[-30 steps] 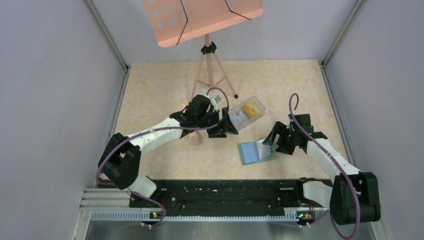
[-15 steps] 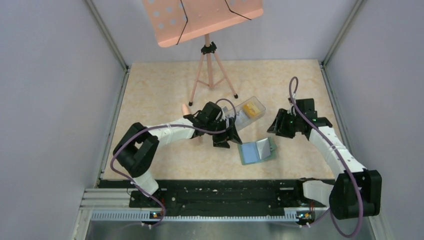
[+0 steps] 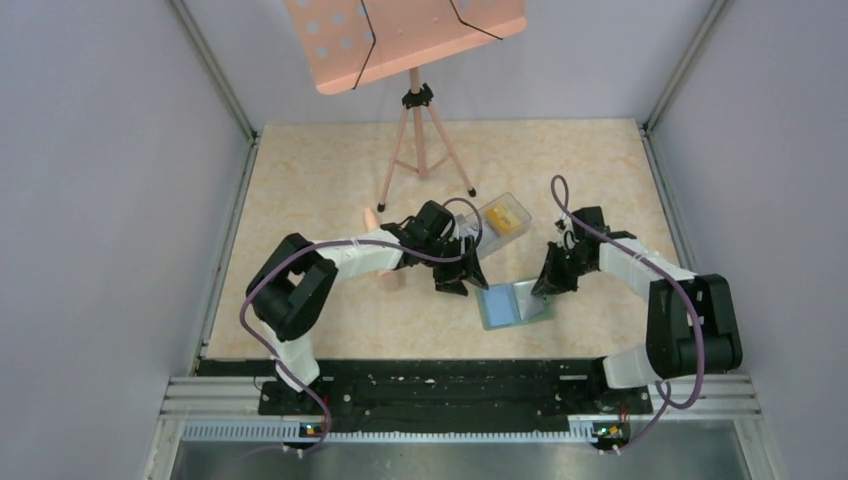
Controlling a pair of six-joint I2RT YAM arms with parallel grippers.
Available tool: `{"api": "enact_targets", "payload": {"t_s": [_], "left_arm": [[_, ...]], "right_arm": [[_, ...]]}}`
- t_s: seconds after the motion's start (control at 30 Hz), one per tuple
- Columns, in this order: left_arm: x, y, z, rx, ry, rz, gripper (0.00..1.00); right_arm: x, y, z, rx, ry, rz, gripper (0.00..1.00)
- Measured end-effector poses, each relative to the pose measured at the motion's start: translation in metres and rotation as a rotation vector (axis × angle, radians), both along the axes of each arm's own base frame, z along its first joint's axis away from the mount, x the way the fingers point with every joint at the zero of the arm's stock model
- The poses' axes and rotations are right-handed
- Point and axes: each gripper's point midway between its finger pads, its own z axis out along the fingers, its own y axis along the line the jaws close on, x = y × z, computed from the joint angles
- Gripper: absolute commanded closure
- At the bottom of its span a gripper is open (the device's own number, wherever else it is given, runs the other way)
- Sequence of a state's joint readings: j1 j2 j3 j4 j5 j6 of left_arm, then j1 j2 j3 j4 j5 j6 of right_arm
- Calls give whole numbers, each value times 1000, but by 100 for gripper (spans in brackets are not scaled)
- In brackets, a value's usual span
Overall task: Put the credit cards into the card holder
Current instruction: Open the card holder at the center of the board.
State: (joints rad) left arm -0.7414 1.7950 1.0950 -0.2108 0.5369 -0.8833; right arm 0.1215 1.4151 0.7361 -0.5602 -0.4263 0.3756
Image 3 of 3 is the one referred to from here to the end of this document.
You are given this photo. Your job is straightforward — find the clear plastic card box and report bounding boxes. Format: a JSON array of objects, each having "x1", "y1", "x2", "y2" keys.
[{"x1": 477, "y1": 192, "x2": 532, "y2": 259}]

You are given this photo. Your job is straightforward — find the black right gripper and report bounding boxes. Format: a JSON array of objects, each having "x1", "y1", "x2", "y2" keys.
[{"x1": 531, "y1": 241, "x2": 595, "y2": 296}]

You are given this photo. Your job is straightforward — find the pink music stand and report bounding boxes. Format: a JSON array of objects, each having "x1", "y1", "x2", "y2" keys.
[{"x1": 284, "y1": 0, "x2": 527, "y2": 211}]

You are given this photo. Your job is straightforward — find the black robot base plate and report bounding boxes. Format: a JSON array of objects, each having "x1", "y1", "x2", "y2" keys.
[{"x1": 254, "y1": 357, "x2": 654, "y2": 435}]

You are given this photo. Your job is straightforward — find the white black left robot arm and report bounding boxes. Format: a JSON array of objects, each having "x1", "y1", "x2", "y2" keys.
[{"x1": 239, "y1": 201, "x2": 488, "y2": 414}]

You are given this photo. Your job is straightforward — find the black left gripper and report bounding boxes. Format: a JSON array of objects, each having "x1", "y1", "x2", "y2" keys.
[{"x1": 421, "y1": 235, "x2": 488, "y2": 297}]

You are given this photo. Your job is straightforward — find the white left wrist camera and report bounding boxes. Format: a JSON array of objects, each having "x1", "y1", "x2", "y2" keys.
[{"x1": 455, "y1": 215, "x2": 483, "y2": 242}]

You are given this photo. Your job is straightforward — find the yellow card in box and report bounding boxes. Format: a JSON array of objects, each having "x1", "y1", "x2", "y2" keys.
[{"x1": 486, "y1": 203, "x2": 522, "y2": 236}]

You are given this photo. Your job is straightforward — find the aluminium front rail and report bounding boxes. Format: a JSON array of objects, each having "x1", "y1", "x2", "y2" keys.
[{"x1": 159, "y1": 375, "x2": 761, "y2": 447}]

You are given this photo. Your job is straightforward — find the green leather card holder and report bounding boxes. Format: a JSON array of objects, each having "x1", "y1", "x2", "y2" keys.
[{"x1": 475, "y1": 279, "x2": 554, "y2": 331}]

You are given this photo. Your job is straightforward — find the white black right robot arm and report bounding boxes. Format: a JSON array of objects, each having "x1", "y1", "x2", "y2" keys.
[{"x1": 532, "y1": 206, "x2": 743, "y2": 412}]

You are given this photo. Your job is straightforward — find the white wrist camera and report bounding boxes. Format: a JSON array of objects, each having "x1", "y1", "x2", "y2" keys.
[
  {"x1": 455, "y1": 215, "x2": 483, "y2": 242},
  {"x1": 555, "y1": 219, "x2": 577, "y2": 251}
]

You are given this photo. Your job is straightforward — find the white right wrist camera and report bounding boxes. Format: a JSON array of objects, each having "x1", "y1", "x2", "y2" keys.
[{"x1": 555, "y1": 219, "x2": 577, "y2": 251}]

